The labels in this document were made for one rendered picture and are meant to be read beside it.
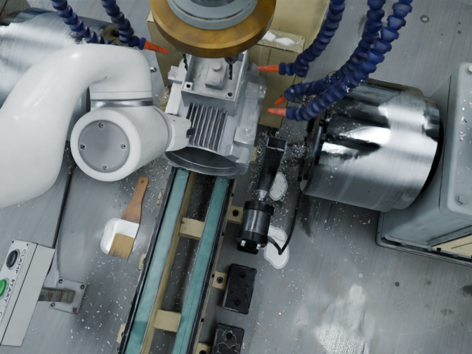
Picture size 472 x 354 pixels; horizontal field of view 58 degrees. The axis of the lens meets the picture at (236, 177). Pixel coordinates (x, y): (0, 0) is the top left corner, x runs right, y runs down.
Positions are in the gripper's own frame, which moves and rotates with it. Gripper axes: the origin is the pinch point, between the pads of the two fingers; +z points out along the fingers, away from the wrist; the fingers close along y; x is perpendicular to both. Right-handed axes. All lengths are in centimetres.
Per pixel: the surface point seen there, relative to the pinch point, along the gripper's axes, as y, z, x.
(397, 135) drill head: 39.4, -3.1, 6.6
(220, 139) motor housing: 9.8, -0.6, -0.9
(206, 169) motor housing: 6.8, 12.7, -10.1
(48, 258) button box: -15.1, -10.4, -26.8
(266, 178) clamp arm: 19.5, -3.7, -5.6
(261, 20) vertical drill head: 13.6, -16.2, 18.6
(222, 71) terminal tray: 7.2, 3.3, 10.8
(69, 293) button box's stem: -17.1, 5.9, -42.9
